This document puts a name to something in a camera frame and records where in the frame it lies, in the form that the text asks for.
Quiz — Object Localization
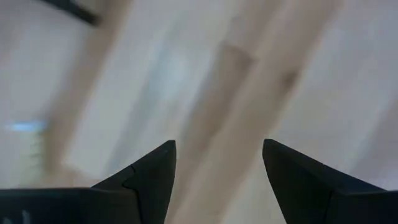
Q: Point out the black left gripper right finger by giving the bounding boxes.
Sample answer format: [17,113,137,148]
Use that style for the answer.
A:
[262,139,384,224]

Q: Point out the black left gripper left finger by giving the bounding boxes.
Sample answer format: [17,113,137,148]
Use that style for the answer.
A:
[91,139,177,224]

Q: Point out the yellow pill vial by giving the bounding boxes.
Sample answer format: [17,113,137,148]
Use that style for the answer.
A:
[4,119,49,166]

